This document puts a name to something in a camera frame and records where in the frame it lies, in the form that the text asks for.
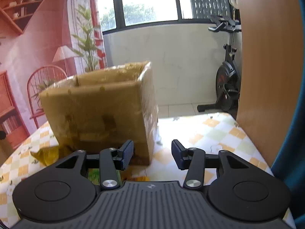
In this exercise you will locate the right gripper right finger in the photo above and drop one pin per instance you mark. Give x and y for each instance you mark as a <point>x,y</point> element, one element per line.
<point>192,160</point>

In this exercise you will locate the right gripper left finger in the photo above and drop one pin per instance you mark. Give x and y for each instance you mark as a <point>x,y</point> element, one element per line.
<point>113,160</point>

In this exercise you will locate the green snack bag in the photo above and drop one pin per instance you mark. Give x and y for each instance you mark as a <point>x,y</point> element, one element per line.
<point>94,176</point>

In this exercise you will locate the checkered floral tablecloth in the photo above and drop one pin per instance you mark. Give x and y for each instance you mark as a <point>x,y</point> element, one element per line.
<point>209,132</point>

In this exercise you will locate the brown cardboard box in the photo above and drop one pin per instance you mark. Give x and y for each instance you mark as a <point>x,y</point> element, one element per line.
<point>105,108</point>

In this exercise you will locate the yellow puffed snack bag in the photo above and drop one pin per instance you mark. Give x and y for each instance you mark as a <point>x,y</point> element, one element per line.
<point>46,155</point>

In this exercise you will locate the black exercise bike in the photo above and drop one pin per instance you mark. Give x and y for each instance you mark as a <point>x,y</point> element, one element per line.
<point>228,77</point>

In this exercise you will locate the wooden cabinet panel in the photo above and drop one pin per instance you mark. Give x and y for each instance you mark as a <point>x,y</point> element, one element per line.
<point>272,66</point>

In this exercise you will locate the black framed window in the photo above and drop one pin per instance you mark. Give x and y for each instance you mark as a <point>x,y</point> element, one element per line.
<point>119,15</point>

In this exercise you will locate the pink room-print wall tapestry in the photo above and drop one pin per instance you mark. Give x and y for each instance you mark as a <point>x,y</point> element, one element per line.
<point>42,42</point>

